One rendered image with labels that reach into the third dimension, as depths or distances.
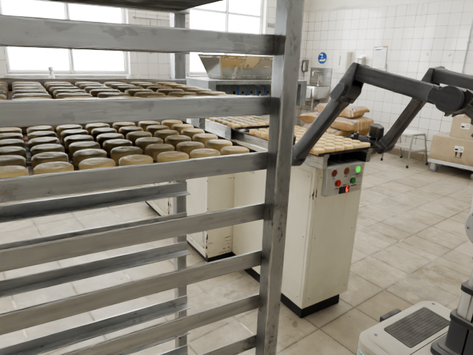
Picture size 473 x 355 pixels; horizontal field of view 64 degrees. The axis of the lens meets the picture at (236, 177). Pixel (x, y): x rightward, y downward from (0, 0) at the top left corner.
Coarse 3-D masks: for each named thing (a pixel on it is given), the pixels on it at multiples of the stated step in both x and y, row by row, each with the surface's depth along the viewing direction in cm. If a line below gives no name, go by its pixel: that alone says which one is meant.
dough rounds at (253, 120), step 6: (210, 120) 250; (216, 120) 245; (222, 120) 241; (228, 120) 243; (234, 120) 243; (240, 120) 244; (246, 120) 244; (252, 120) 245; (258, 120) 248; (264, 120) 247; (228, 126) 232; (234, 126) 226; (240, 126) 228; (246, 126) 230
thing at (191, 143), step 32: (0, 128) 76; (32, 128) 77; (64, 128) 78; (96, 128) 79; (128, 128) 80; (160, 128) 82; (192, 128) 83; (0, 160) 54; (32, 160) 56; (64, 160) 57; (96, 160) 56; (128, 160) 56; (160, 160) 59
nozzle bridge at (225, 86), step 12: (192, 84) 225; (204, 84) 213; (216, 84) 212; (228, 84) 215; (240, 84) 220; (252, 84) 224; (264, 84) 228; (300, 84) 243; (300, 96) 246; (192, 120) 232; (204, 120) 226
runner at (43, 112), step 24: (216, 96) 55; (240, 96) 57; (264, 96) 59; (0, 120) 43; (24, 120) 44; (48, 120) 45; (72, 120) 47; (96, 120) 48; (120, 120) 49; (144, 120) 51
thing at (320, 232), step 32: (352, 160) 189; (256, 192) 216; (320, 192) 179; (352, 192) 191; (256, 224) 221; (288, 224) 195; (320, 224) 185; (352, 224) 198; (288, 256) 199; (320, 256) 192; (288, 288) 202; (320, 288) 199
